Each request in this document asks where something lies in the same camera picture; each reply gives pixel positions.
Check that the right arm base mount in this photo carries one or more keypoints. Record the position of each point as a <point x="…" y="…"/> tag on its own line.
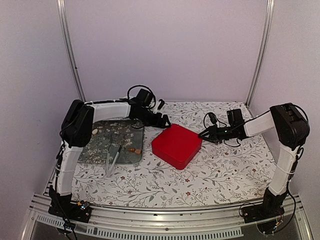
<point x="271" y="206"/>

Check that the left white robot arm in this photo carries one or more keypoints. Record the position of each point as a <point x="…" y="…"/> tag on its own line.
<point x="77" y="126"/>

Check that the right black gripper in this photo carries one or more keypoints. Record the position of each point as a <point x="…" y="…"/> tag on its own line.
<point x="213" y="135"/>

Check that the green floral tray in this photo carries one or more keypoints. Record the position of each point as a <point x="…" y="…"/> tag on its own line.
<point x="114" y="136"/>

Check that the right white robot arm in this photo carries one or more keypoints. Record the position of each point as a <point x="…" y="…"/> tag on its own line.
<point x="292" y="127"/>

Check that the red box lid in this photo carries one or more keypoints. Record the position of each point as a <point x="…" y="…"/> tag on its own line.
<point x="176" y="135"/>

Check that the left aluminium frame post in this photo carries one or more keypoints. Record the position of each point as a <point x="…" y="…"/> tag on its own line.
<point x="61" y="7"/>

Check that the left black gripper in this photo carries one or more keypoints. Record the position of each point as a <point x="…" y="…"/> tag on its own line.
<point x="157" y="123"/>

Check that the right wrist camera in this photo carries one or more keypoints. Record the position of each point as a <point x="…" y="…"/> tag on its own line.
<point x="213" y="118"/>

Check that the red chocolate box base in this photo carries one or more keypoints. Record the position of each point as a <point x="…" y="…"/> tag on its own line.
<point x="178" y="156"/>

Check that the aluminium frame post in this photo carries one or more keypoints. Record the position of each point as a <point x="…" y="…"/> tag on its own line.
<point x="61" y="7"/>
<point x="262" y="50"/>

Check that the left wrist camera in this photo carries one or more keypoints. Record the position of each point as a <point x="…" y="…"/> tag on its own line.
<point x="161" y="104"/>

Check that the front aluminium rail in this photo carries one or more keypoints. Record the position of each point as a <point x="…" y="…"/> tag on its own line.
<point x="211" y="222"/>

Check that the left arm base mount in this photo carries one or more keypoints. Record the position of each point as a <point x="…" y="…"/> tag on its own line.
<point x="62" y="206"/>

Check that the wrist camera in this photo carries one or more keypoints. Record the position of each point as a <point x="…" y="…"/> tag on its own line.
<point x="213" y="118"/>
<point x="161" y="104"/>

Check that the cream oval chocolate on tray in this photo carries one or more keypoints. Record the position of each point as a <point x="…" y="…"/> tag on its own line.
<point x="94" y="131"/>

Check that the right aluminium frame post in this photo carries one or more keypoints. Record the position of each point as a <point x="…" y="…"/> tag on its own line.
<point x="262" y="50"/>

